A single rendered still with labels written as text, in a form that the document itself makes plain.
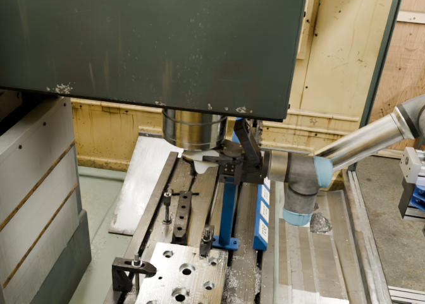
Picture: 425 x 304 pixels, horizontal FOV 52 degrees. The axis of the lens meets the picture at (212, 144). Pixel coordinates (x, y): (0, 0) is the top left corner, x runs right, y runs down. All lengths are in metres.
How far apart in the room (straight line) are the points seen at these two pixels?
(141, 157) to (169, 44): 1.40
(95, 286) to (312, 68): 1.30
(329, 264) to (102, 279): 0.90
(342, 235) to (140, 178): 0.98
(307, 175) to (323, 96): 1.08
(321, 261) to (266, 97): 1.09
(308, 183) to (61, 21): 0.65
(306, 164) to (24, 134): 0.70
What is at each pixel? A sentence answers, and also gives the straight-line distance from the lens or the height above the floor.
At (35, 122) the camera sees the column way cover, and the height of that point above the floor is 1.42.
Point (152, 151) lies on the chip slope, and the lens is 2.22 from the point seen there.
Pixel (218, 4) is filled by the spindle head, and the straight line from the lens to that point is 0.82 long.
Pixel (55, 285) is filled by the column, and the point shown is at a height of 0.79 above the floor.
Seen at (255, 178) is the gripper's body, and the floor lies 1.36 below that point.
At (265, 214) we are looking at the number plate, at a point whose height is 0.93.
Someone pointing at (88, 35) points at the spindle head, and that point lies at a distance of 0.90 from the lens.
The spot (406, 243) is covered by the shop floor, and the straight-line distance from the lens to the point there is 3.30.
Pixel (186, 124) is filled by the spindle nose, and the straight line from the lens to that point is 0.97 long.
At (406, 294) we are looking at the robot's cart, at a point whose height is 0.23.
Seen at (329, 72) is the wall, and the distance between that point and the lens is 2.06.
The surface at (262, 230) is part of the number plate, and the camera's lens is 1.58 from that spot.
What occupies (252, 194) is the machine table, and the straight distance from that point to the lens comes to 1.81.
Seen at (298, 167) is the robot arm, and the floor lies 1.41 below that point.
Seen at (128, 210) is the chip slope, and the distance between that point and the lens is 2.07.
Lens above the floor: 1.96
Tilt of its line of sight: 30 degrees down
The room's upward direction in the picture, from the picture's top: 4 degrees clockwise
